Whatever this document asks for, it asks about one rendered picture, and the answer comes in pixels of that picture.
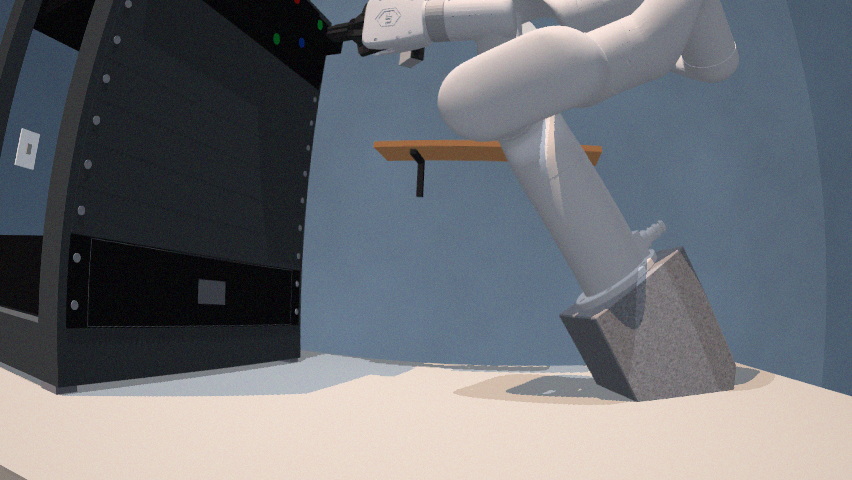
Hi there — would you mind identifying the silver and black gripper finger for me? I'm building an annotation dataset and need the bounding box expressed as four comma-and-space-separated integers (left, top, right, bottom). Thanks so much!
326, 28, 383, 57
327, 3, 368, 31

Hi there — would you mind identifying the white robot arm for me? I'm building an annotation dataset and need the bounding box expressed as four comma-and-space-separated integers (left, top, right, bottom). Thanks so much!
425, 0, 739, 310

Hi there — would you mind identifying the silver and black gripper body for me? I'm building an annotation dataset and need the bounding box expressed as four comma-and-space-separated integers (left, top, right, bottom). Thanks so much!
362, 0, 434, 56

